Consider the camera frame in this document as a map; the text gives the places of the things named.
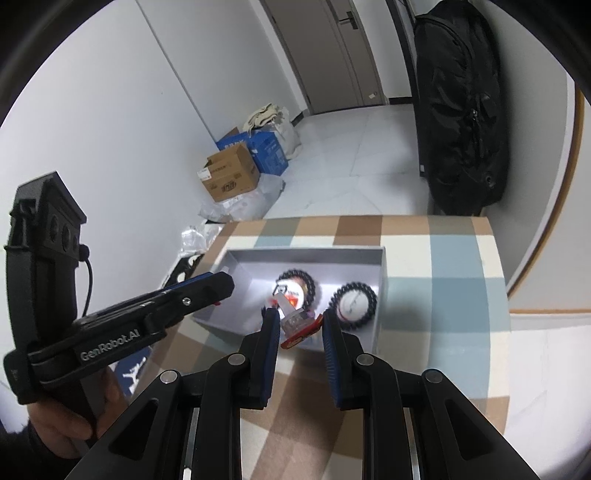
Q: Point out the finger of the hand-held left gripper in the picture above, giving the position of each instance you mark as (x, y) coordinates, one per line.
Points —
(194, 279)
(198, 297)

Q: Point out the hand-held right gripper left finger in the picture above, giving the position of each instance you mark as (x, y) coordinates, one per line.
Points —
(268, 357)

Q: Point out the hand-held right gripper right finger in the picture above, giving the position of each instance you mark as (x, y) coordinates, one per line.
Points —
(332, 357)

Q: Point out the silver cardboard box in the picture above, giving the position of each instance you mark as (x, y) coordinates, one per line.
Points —
(249, 263)

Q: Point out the white printed pin badge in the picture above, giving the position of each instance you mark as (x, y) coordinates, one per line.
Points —
(294, 290)

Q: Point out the person's left forearm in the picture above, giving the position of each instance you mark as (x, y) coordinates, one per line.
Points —
(18, 443)

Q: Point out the person's left hand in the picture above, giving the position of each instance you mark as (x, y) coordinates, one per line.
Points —
(60, 424)

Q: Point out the clear plastic wrapping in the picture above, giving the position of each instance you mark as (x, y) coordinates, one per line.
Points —
(249, 198)

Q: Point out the checkered tablecloth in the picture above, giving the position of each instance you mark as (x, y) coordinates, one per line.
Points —
(438, 323)

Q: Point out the brown cardboard box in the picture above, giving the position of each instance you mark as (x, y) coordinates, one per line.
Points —
(231, 173)

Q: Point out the blue cardboard box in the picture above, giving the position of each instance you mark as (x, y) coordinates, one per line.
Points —
(270, 152)

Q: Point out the white bag with beige cloth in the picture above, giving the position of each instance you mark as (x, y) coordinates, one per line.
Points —
(281, 129)

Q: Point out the white panel with wooden edge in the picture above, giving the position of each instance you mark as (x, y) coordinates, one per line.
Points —
(545, 207)

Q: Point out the beige door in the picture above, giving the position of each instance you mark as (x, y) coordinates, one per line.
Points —
(332, 55)

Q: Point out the black backpack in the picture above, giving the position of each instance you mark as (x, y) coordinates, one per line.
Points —
(461, 106)

